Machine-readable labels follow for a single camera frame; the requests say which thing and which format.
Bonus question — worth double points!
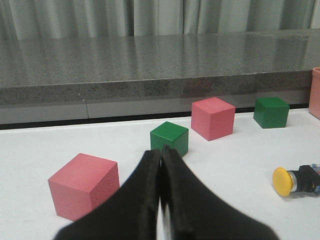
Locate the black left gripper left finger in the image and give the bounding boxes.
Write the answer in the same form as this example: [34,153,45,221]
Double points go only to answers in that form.
[55,149,161,240]

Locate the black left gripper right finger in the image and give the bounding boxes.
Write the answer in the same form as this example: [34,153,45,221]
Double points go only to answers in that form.
[160,145,278,240]

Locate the yellow push button switch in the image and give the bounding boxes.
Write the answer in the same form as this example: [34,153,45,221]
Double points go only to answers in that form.
[272,163,320,197]

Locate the pink cube near left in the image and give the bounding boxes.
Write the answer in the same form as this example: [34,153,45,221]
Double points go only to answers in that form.
[48,153,120,221]

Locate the pink cube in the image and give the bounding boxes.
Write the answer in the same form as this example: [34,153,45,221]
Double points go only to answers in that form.
[48,153,120,221]
[191,97,236,141]

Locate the green cube left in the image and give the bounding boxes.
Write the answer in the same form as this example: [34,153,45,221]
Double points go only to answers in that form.
[149,121,189,157]

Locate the green cube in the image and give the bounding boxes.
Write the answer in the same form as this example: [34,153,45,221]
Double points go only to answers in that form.
[253,97,290,129]
[149,121,189,157]

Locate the pink cube middle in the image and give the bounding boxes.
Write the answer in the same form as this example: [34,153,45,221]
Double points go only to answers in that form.
[191,97,236,141]

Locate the green cube right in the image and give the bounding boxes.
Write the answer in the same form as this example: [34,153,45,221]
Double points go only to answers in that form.
[253,97,290,129]

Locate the grey stone counter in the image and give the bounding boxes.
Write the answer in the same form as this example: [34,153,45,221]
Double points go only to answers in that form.
[0,29,320,125]

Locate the pink plastic bin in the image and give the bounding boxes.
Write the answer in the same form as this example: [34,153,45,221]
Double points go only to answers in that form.
[309,67,320,119]

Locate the grey curtain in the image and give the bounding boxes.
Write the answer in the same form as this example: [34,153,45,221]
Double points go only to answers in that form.
[0,0,320,40]

